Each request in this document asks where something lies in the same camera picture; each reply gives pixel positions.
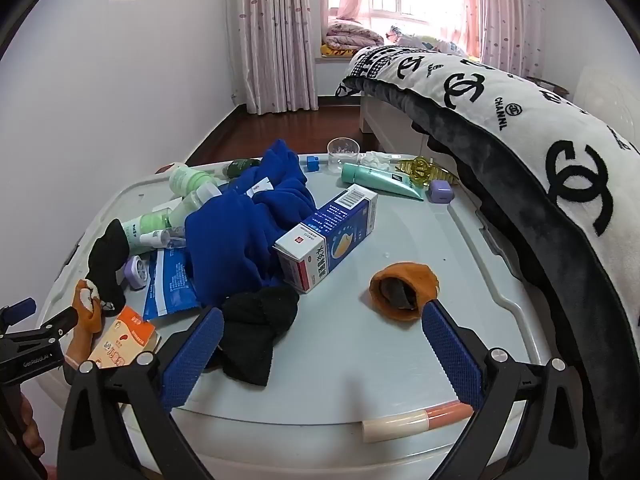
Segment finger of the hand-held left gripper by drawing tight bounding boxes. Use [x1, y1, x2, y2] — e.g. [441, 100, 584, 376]
[0, 298, 37, 331]
[0, 306, 80, 356]

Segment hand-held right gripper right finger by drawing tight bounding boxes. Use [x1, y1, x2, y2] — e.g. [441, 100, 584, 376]
[421, 300, 593, 480]

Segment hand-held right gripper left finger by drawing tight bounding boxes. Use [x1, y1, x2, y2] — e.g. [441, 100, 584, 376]
[56, 306, 225, 480]

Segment orange sock with white patch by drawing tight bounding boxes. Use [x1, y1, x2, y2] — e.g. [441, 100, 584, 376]
[70, 279, 104, 356]

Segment green lotion bottle clear cap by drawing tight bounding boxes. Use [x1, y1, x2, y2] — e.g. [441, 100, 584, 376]
[121, 183, 223, 256]

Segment person's left hand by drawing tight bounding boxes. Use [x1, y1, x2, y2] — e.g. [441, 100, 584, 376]
[17, 391, 57, 480]

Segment black sock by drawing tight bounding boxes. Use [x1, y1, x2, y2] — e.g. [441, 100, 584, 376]
[88, 219, 127, 311]
[215, 285, 301, 387]

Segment small orange and white box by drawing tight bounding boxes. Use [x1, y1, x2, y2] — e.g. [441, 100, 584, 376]
[87, 306, 157, 370]

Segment blue foil packet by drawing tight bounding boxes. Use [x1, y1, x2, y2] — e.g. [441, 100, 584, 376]
[142, 249, 201, 322]

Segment pink and cream lip balm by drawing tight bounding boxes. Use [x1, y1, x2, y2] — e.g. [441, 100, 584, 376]
[362, 402, 474, 443]

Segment purple round case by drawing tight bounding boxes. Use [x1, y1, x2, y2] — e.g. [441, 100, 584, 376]
[124, 255, 151, 291]

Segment white tube blue cap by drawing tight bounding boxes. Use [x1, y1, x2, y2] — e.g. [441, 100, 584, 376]
[140, 229, 186, 251]

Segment blue fleece cloth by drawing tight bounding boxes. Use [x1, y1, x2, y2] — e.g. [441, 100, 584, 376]
[184, 139, 318, 308]

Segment small purple box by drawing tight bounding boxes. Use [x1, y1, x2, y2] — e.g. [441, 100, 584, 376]
[427, 180, 453, 206]

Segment blue and white medicine box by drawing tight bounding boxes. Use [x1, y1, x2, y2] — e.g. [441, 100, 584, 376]
[273, 184, 379, 295]

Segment teal cream tube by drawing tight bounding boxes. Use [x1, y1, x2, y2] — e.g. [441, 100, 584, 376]
[341, 162, 426, 202]

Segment dark green spray bottle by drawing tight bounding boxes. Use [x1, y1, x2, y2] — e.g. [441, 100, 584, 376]
[223, 158, 262, 181]

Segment white crumpled tissue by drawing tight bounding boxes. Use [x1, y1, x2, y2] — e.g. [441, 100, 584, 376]
[360, 151, 396, 171]

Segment clear glass cup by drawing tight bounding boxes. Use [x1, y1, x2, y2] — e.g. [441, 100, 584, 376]
[327, 137, 361, 175]

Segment black and white printed blanket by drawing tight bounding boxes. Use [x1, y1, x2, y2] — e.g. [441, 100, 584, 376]
[336, 45, 640, 431]

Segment pink folded quilt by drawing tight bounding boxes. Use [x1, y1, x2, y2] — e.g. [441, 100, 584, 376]
[325, 19, 385, 51]

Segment white bed frame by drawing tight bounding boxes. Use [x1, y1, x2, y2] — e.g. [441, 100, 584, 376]
[360, 94, 431, 156]

